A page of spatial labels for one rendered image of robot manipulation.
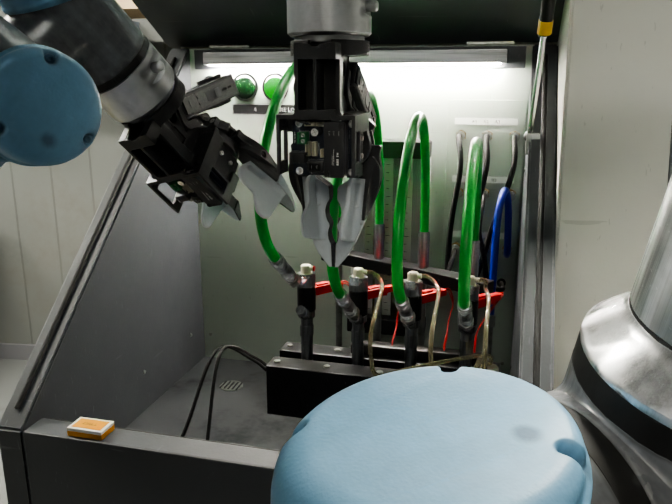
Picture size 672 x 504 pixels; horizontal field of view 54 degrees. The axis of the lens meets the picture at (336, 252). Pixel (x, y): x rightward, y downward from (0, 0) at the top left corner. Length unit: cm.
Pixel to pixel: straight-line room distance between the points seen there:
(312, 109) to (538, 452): 41
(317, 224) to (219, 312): 77
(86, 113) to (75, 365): 64
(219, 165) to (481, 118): 61
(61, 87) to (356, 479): 31
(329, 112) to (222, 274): 83
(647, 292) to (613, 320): 2
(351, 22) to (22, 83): 27
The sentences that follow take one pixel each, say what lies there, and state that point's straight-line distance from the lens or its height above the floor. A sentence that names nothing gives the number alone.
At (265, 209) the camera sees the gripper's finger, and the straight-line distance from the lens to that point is 73.
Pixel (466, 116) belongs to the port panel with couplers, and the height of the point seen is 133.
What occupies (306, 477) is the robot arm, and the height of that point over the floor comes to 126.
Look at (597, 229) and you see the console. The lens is 96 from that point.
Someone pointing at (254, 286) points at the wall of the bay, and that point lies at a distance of 135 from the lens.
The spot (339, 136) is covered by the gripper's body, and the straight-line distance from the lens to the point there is 57.
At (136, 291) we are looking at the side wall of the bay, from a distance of 117.
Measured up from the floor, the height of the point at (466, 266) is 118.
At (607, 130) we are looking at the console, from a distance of 97.
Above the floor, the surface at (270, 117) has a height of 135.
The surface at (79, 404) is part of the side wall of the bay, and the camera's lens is 108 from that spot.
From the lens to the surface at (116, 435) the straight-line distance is 93.
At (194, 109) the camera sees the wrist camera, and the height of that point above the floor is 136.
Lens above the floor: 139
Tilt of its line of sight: 14 degrees down
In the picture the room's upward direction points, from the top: straight up
